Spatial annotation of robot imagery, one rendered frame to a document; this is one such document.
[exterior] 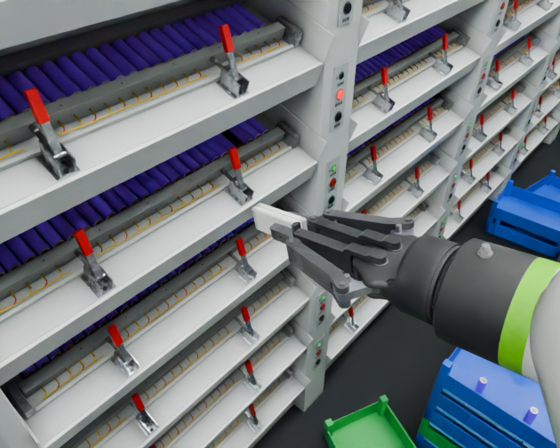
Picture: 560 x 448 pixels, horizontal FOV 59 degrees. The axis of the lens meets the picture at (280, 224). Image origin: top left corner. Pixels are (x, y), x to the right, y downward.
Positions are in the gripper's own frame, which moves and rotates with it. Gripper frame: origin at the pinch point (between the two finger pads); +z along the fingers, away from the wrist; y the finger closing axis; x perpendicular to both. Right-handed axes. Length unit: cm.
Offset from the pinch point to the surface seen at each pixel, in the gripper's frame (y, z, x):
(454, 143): 100, 26, -39
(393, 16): 56, 19, 8
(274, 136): 26.1, 25.7, -5.1
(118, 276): -11.2, 22.1, -9.2
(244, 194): 12.0, 20.3, -8.1
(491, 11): 101, 18, -2
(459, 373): 48, -2, -73
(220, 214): 7.6, 21.6, -9.9
